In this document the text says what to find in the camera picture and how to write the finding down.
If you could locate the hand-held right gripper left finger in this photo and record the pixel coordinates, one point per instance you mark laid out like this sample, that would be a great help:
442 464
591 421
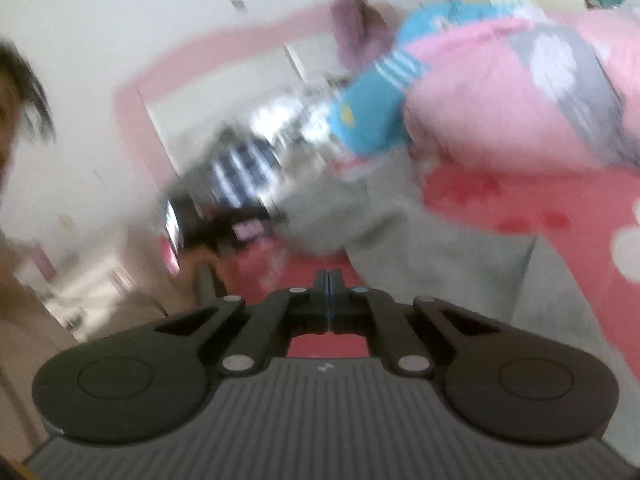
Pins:
322 300

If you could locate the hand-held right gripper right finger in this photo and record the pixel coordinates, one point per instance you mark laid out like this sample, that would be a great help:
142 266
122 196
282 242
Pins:
337 300

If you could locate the grey sweatpants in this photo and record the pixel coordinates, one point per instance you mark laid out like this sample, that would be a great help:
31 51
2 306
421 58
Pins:
400 240

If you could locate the person's left hand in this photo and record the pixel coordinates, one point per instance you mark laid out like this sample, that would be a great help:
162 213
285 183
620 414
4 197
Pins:
192 270

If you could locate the dark plaid cloth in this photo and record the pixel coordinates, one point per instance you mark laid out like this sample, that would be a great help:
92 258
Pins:
240 170

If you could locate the pink cream headboard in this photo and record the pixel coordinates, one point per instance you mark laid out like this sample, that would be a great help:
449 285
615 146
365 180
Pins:
131 120

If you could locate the white patterned blanket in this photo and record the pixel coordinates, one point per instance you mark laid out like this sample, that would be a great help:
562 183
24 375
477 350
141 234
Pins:
295 120

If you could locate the blue striped blanket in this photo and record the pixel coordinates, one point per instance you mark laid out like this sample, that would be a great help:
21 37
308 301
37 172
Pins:
370 105

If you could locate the person's head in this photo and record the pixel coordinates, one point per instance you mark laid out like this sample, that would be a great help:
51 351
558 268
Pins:
15 110

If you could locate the pink grey floral quilt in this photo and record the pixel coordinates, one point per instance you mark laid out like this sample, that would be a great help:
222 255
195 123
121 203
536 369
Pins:
475 100

